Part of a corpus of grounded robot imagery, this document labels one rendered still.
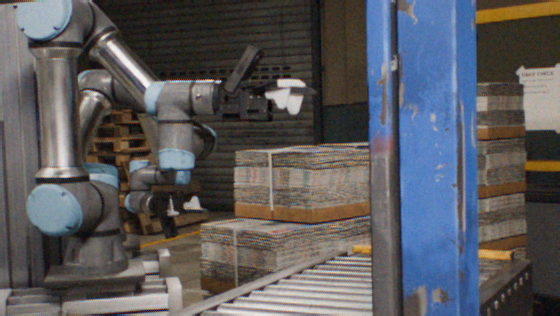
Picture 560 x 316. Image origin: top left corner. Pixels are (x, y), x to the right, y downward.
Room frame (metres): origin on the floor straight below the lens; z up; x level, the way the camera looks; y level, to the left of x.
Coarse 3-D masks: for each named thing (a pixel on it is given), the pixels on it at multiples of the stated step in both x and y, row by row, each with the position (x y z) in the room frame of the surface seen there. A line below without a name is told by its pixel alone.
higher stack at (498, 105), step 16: (480, 96) 3.41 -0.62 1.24; (496, 96) 3.41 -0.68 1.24; (512, 96) 3.50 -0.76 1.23; (480, 112) 3.39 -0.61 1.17; (496, 112) 3.40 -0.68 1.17; (512, 112) 3.49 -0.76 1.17; (496, 144) 3.40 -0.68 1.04; (512, 144) 3.48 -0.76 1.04; (496, 160) 3.39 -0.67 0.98; (512, 160) 3.48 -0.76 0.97; (496, 176) 3.40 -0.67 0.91; (512, 176) 3.49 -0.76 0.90; (496, 208) 3.40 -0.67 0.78; (512, 208) 3.49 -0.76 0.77; (496, 224) 3.39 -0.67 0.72; (512, 224) 3.48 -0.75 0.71; (496, 240) 3.39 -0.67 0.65
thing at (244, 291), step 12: (336, 252) 2.28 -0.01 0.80; (300, 264) 2.10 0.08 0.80; (312, 264) 2.10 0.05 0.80; (276, 276) 1.95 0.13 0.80; (288, 276) 1.96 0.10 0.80; (240, 288) 1.82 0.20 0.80; (252, 288) 1.82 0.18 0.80; (216, 300) 1.71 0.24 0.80; (228, 300) 1.71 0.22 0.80; (180, 312) 1.61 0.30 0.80; (192, 312) 1.60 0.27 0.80
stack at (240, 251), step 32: (224, 224) 2.73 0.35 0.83; (256, 224) 2.71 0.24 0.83; (288, 224) 2.69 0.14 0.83; (320, 224) 2.67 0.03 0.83; (352, 224) 2.76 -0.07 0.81; (480, 224) 3.32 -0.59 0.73; (224, 256) 2.68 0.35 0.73; (256, 256) 2.58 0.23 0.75; (288, 256) 2.54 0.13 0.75; (352, 256) 2.76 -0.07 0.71
